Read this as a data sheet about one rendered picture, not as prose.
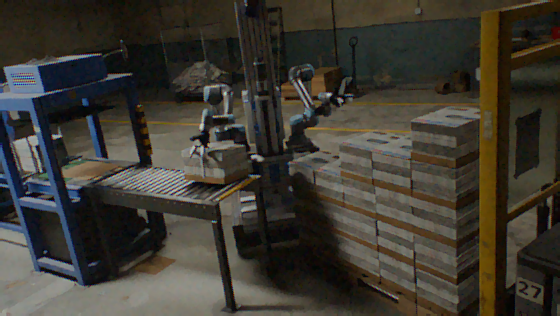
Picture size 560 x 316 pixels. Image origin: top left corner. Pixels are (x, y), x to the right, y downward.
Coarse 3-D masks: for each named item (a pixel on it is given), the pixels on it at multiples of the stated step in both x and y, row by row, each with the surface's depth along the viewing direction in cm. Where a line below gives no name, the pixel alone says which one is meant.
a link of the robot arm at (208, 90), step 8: (208, 88) 382; (216, 88) 381; (208, 96) 381; (216, 96) 382; (216, 104) 387; (216, 112) 394; (216, 128) 407; (224, 128) 406; (216, 136) 409; (224, 136) 409
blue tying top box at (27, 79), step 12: (72, 60) 386; (84, 60) 395; (96, 60) 405; (12, 72) 382; (24, 72) 373; (36, 72) 366; (48, 72) 370; (60, 72) 378; (72, 72) 387; (84, 72) 396; (96, 72) 405; (12, 84) 387; (24, 84) 380; (36, 84) 371; (48, 84) 371; (60, 84) 379; (72, 84) 388
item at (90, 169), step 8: (72, 168) 437; (80, 168) 434; (88, 168) 431; (96, 168) 428; (104, 168) 425; (112, 168) 422; (64, 176) 417; (72, 176) 414; (80, 176) 411; (88, 176) 408
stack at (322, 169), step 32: (320, 160) 366; (320, 192) 351; (352, 192) 324; (384, 192) 299; (352, 224) 331; (384, 224) 307; (320, 256) 373; (352, 256) 343; (384, 256) 315; (384, 288) 324
